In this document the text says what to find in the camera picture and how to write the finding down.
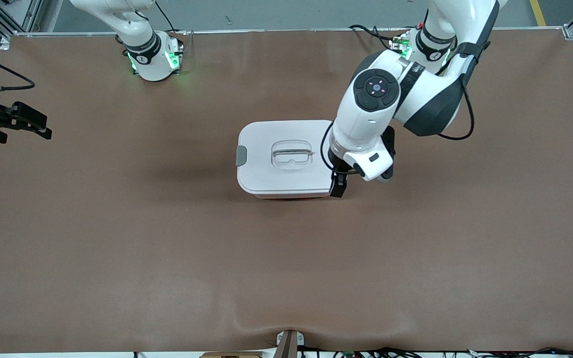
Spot white box lid grey clips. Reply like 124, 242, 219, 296
236, 120, 349, 195

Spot pink plastic storage box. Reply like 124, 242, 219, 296
254, 191, 334, 200

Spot black left arm base cable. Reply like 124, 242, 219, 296
348, 23, 397, 51

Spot black arm base cable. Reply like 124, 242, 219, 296
348, 23, 397, 51
154, 0, 178, 32

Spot metal clamp bracket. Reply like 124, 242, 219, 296
276, 329, 305, 358

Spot black right arm base cable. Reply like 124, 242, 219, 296
154, 0, 178, 32

